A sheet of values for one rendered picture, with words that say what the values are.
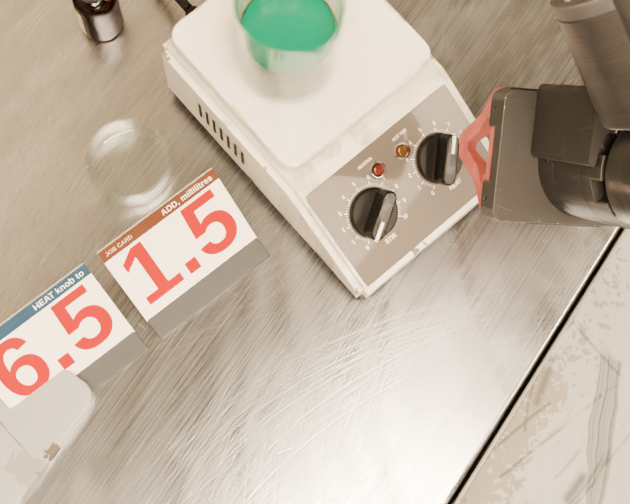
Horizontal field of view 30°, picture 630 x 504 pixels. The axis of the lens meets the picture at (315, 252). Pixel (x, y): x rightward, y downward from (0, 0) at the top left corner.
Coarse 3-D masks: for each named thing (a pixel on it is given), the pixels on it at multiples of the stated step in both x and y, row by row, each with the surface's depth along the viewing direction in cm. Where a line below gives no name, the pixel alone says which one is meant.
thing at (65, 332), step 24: (72, 288) 73; (96, 288) 74; (48, 312) 73; (72, 312) 73; (96, 312) 74; (24, 336) 73; (48, 336) 73; (72, 336) 74; (96, 336) 75; (0, 360) 72; (24, 360) 73; (48, 360) 74; (72, 360) 74; (0, 384) 73; (24, 384) 73
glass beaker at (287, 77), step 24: (240, 0) 66; (336, 0) 66; (240, 24) 64; (240, 48) 67; (264, 48) 64; (336, 48) 67; (264, 72) 67; (288, 72) 66; (312, 72) 67; (264, 96) 71; (288, 96) 70; (312, 96) 71
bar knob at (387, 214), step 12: (360, 192) 73; (372, 192) 73; (384, 192) 72; (360, 204) 73; (372, 204) 73; (384, 204) 72; (396, 204) 74; (360, 216) 73; (372, 216) 73; (384, 216) 72; (396, 216) 74; (360, 228) 73; (372, 228) 72; (384, 228) 72; (372, 240) 72
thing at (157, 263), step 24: (216, 192) 75; (168, 216) 74; (192, 216) 75; (216, 216) 76; (144, 240) 74; (168, 240) 75; (192, 240) 76; (216, 240) 76; (120, 264) 74; (144, 264) 75; (168, 264) 75; (192, 264) 76; (144, 288) 75; (168, 288) 76
